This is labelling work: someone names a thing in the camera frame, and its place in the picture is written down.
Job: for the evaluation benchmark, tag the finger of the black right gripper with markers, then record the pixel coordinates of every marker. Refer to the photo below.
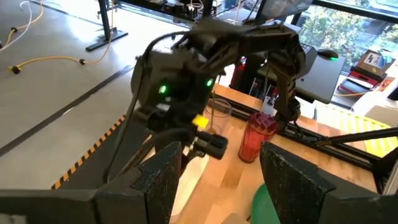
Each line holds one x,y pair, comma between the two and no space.
213,146

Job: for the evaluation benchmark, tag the black mouse with green light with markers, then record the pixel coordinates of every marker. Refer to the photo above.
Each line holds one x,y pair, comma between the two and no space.
328,54

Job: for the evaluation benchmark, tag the white bottle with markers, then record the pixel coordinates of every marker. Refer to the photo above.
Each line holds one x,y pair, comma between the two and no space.
268,105

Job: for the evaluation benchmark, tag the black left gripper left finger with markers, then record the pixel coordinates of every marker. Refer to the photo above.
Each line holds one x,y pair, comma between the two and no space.
155,193

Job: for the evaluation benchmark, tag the cardboard box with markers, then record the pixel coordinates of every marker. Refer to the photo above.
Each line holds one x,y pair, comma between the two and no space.
373,60

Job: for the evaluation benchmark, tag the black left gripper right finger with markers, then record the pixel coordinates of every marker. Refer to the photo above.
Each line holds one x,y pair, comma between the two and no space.
292,193

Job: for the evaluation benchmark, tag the red flat case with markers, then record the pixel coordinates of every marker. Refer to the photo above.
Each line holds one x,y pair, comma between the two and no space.
362,77

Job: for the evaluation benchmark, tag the yellow black hazard tape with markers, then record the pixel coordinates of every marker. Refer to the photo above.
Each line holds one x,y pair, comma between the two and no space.
84,155

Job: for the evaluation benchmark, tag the pink faceted tumbler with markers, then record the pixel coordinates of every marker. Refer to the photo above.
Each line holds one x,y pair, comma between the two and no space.
256,140

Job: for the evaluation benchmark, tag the small yellow block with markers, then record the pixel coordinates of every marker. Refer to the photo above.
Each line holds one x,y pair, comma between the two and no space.
201,122

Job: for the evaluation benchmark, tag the black stand leg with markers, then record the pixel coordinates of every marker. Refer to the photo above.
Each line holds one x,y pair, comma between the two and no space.
105,25

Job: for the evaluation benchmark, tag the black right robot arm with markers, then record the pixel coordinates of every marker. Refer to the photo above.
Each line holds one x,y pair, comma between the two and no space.
192,62

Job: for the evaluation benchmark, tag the yellow striped floor mat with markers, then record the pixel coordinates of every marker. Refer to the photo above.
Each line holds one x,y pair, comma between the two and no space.
354,124

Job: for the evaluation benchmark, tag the green plate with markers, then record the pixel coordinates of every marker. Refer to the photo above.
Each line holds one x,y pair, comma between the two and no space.
261,205

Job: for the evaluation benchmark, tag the clear drinking glass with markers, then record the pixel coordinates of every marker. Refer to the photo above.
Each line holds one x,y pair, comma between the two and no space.
222,113

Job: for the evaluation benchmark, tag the grey desk top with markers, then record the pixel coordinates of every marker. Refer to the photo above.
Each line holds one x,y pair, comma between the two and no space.
323,81

